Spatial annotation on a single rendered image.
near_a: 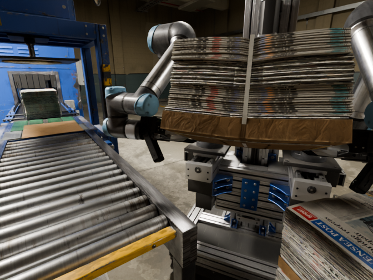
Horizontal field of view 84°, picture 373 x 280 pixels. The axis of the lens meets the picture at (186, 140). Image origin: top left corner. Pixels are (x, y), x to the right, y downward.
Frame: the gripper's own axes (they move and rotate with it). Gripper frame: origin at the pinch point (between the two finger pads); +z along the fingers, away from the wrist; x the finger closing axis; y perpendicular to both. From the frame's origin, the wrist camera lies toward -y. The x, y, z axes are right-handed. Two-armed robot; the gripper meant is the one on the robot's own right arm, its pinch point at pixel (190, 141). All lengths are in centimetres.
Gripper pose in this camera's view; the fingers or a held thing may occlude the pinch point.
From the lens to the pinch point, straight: 70.9
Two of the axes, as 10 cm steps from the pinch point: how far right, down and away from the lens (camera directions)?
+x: 3.2, 0.9, 9.4
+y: 1.2, -9.9, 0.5
